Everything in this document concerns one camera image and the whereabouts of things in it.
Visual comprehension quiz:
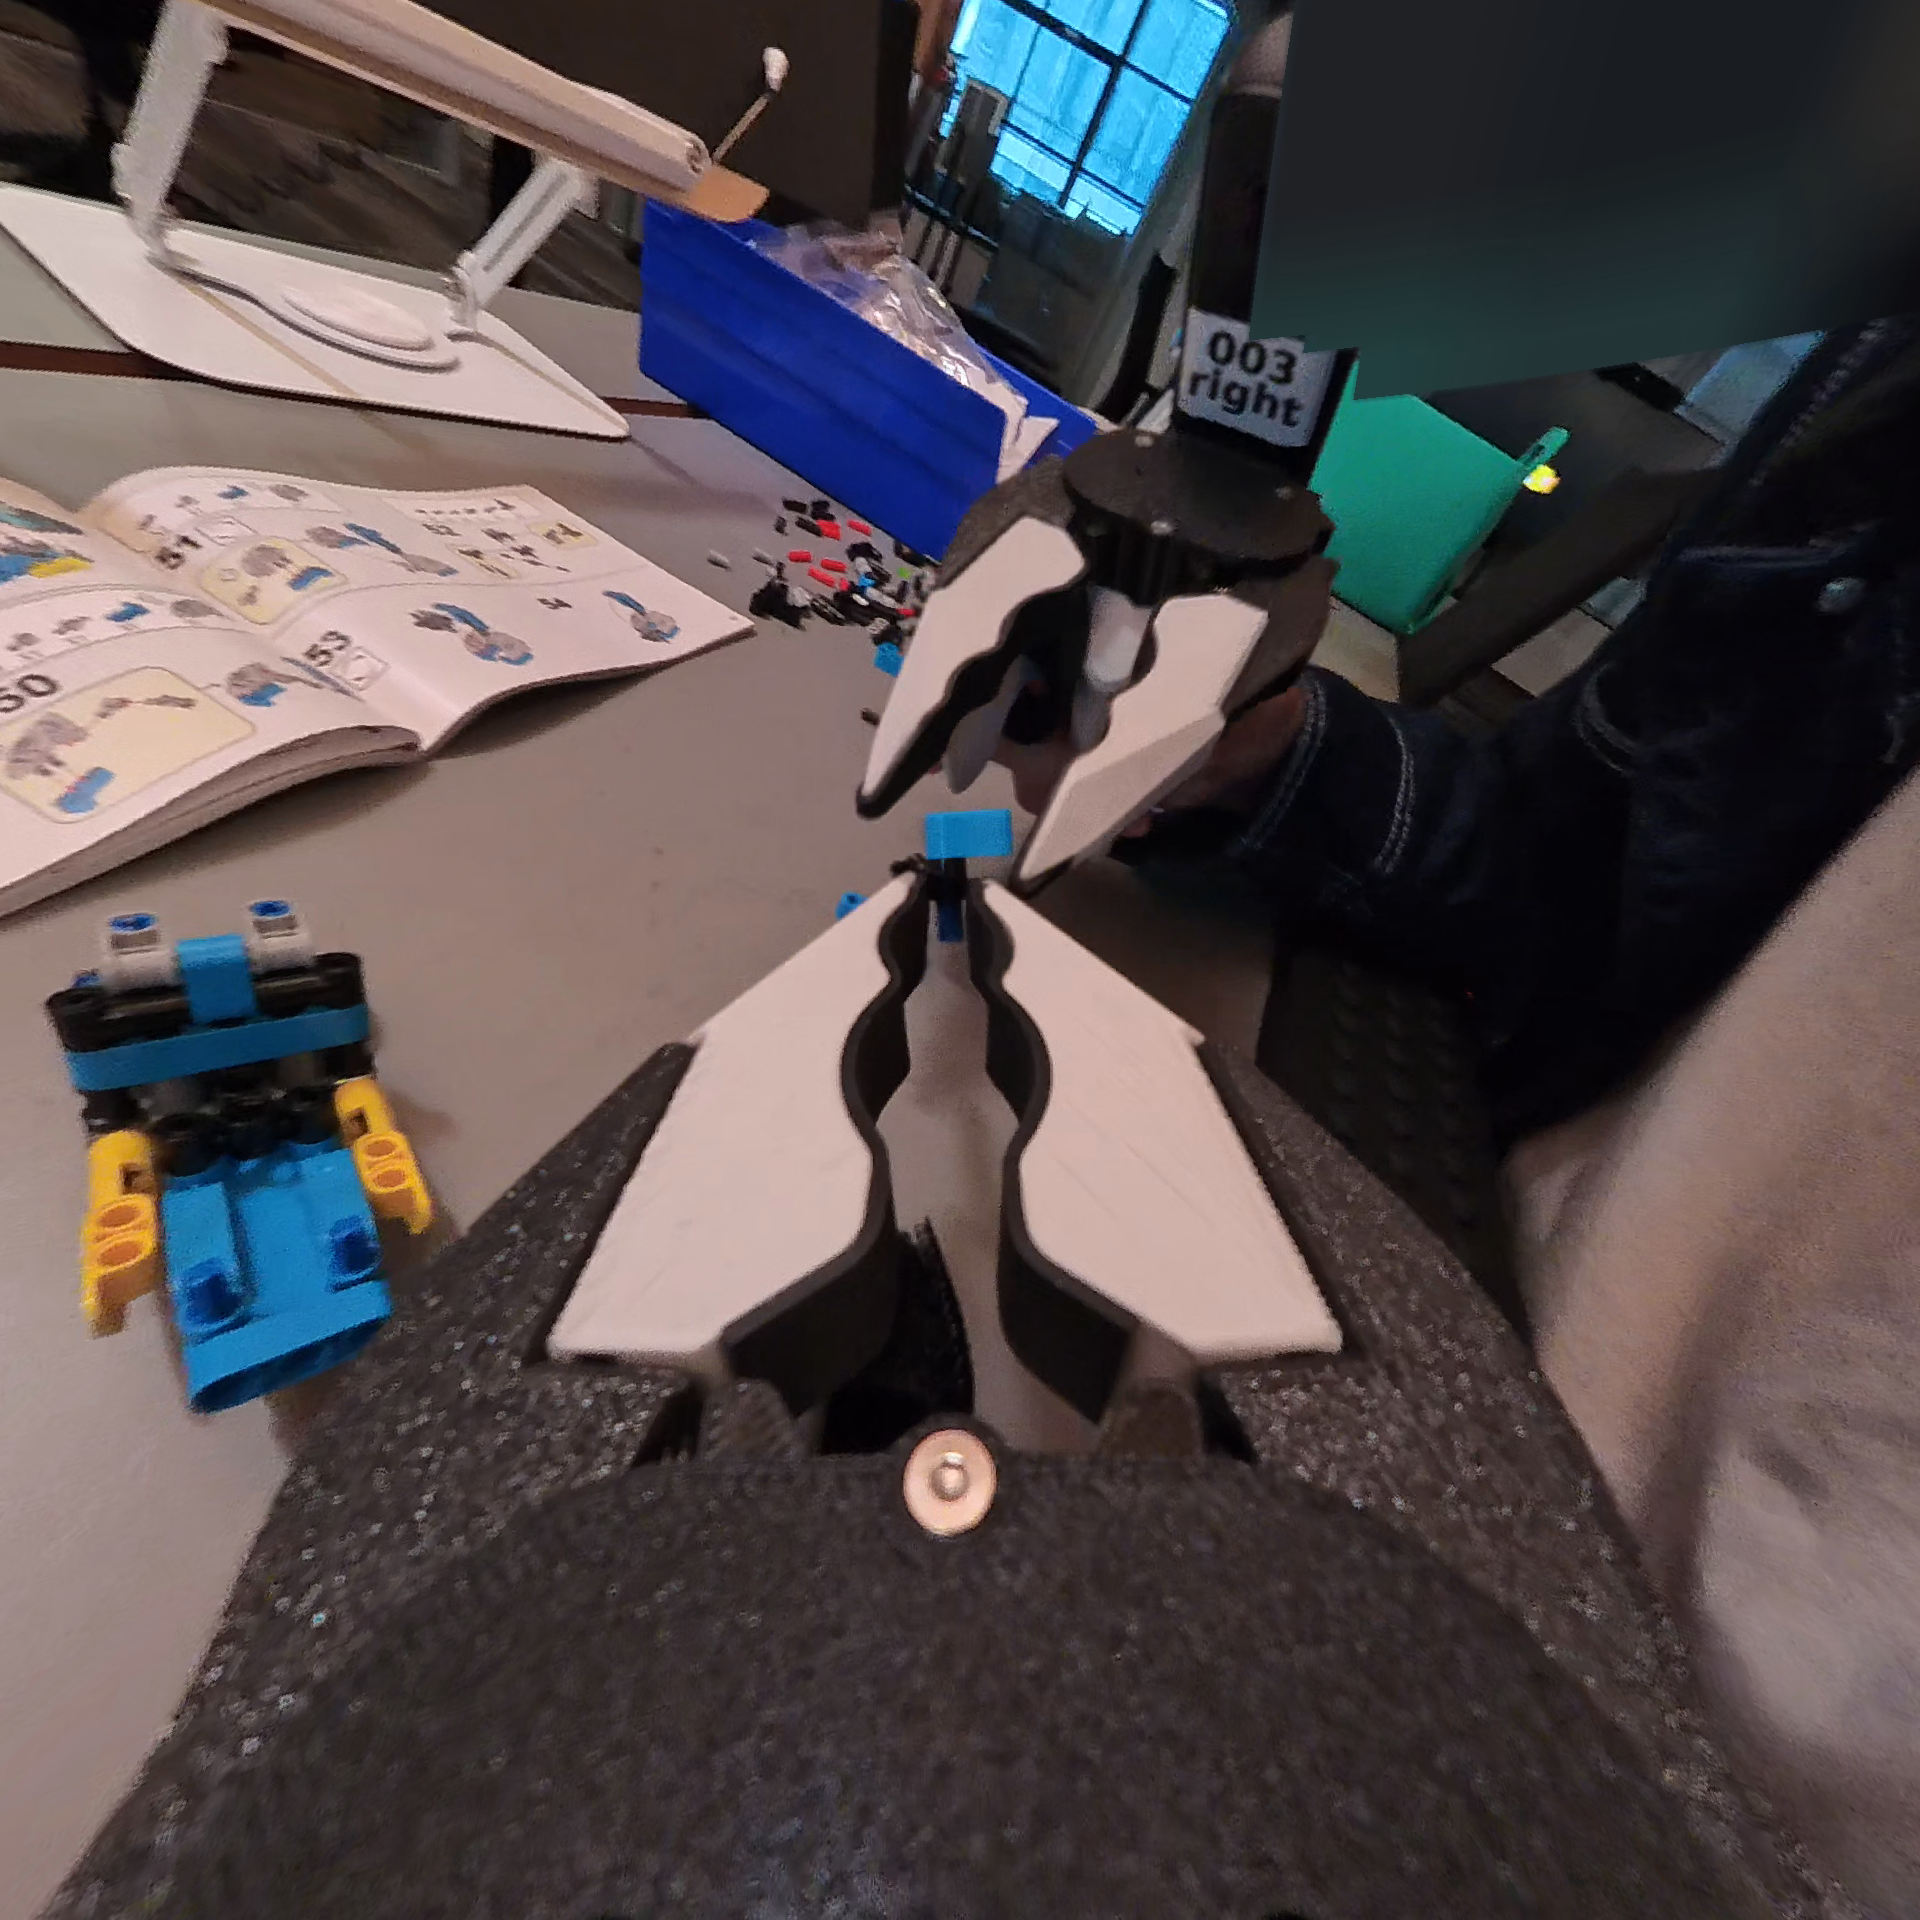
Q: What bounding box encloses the grey desk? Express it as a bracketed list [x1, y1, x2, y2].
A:
[0, 223, 1293, 1920]

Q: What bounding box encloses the white shirt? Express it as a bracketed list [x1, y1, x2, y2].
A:
[1507, 780, 1920, 1920]

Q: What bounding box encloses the white laptop stand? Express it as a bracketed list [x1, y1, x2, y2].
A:
[0, 0, 792, 441]

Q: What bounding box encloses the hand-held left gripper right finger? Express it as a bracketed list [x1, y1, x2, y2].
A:
[974, 875, 1349, 1365]

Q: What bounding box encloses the clear parts bag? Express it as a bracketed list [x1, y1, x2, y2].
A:
[764, 223, 1070, 469]

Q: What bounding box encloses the open instruction booklet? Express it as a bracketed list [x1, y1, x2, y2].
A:
[0, 467, 757, 920]

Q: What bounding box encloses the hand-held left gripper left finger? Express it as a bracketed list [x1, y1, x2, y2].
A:
[545, 875, 918, 1361]

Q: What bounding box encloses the black angled board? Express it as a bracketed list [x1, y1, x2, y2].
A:
[1395, 360, 1729, 709]

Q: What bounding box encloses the green flat panel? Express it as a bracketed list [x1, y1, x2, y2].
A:
[1309, 392, 1573, 635]

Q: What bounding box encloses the pile of small brick parts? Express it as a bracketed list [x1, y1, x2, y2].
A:
[713, 491, 962, 679]

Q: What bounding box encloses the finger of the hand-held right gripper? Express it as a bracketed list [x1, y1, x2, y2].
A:
[1013, 595, 1275, 887]
[855, 516, 1093, 822]

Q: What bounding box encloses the blue plastic bin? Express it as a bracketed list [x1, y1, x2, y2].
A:
[638, 197, 1105, 527]

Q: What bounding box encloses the black perforated panel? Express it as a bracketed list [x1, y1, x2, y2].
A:
[1257, 935, 1520, 1307]

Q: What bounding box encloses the large window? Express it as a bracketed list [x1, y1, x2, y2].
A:
[914, 0, 1244, 240]

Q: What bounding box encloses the dark denim jacket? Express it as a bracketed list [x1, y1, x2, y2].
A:
[1275, 314, 1920, 1141]

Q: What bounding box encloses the person's right hand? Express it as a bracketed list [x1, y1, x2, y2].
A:
[1008, 734, 1220, 863]

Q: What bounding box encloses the blue yellow brick assembly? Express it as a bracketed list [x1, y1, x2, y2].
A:
[45, 895, 439, 1415]

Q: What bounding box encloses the dark flat panel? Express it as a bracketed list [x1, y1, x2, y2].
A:
[421, 0, 920, 234]

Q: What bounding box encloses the person's right forearm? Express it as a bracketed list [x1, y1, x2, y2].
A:
[1155, 666, 1519, 940]

